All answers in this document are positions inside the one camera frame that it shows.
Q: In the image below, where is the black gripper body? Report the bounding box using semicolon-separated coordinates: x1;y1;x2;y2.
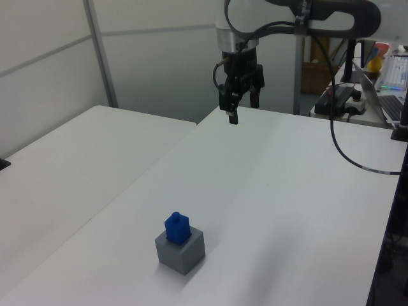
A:
221;47;259;85

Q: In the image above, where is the white emergency stop button box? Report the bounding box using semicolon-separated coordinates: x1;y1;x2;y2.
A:
344;91;367;117

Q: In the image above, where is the black power box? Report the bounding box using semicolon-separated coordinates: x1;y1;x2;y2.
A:
314;85;354;116

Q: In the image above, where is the grey metal pillar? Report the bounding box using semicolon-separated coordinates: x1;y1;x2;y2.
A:
293;34;302;115

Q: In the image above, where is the silver laptop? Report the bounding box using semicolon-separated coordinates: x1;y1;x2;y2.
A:
351;59;405;124

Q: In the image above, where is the orange bowl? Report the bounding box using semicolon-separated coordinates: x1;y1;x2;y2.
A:
374;42;391;59

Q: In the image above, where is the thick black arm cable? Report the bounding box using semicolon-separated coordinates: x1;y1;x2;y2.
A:
224;0;402;176

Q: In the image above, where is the grey hollow cuboid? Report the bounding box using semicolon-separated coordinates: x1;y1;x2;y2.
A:
154;228;205;275

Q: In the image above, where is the brown cardboard box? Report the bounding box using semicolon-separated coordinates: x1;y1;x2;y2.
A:
300;61;339;95

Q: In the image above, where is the black monitor stand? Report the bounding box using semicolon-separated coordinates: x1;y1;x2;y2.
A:
340;38;358;83

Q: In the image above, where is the blue block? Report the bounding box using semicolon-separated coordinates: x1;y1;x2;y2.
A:
163;211;192;245

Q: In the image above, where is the yellow toy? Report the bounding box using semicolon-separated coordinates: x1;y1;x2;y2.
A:
367;55;383;73

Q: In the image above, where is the black side frame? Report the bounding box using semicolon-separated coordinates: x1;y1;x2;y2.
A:
365;159;408;306

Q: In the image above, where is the thin grey gripper cable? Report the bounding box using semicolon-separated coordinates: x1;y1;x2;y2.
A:
212;56;231;92

